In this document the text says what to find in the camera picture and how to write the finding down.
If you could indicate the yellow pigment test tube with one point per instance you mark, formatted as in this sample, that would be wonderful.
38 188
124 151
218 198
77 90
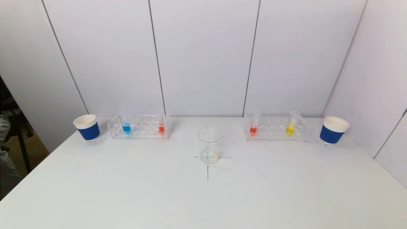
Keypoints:
290 129

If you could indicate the clear glass beaker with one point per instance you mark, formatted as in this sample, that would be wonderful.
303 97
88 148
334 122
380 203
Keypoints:
210 149

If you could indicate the red pigment test tube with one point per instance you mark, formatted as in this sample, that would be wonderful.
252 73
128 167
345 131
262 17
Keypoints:
161 128
253 129

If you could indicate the clear acrylic test tube rack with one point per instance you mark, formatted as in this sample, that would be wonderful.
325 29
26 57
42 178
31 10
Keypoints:
273 132
143 132

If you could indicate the blue pigment test tube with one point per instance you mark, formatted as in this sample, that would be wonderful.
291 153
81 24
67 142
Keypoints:
126 128

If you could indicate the blue white paper cup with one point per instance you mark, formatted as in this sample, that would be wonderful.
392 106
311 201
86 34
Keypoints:
330 135
89 132

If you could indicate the person in grey clothes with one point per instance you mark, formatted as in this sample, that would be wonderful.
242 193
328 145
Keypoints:
6 168

